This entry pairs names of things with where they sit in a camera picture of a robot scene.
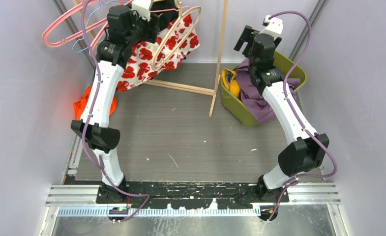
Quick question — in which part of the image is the purple skirt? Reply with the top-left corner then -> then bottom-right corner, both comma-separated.
235,58 -> 302,124

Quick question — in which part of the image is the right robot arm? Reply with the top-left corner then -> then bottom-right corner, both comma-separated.
234,26 -> 329,202

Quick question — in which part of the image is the purple cable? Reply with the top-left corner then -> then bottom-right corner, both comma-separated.
80,0 -> 151,225
267,10 -> 338,225

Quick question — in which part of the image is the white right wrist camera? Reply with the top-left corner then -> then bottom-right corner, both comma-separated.
260,15 -> 283,40

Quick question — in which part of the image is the green plastic basket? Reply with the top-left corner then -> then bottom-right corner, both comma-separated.
221,52 -> 307,127

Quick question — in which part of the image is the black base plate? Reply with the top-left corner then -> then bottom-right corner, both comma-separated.
96,181 -> 289,209

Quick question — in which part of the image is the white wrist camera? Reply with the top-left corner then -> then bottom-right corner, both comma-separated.
260,15 -> 283,40
131,0 -> 153,21

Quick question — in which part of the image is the orange cloth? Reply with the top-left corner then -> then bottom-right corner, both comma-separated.
73,86 -> 118,120

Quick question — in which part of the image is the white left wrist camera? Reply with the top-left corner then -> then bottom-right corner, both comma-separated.
131,0 -> 153,21

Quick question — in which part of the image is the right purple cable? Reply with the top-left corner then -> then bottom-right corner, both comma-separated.
267,10 -> 338,225

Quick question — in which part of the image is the thin pink wire hanger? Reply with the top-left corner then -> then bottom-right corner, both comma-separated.
150,5 -> 189,13

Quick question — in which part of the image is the red white patterned garment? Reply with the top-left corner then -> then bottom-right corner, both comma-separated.
117,14 -> 200,92

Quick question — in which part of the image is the pink empty hanger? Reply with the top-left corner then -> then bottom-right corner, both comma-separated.
42,0 -> 135,48

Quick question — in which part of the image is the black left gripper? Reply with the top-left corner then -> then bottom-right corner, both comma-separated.
125,4 -> 158,47

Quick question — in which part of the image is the wooden clothes rack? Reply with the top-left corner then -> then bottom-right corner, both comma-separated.
145,0 -> 229,117

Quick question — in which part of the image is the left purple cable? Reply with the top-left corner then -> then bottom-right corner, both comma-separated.
80,0 -> 151,225

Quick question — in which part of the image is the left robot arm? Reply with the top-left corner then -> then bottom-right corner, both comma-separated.
71,2 -> 178,203

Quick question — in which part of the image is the pink plastic hanger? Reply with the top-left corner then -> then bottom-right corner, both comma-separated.
90,18 -> 108,50

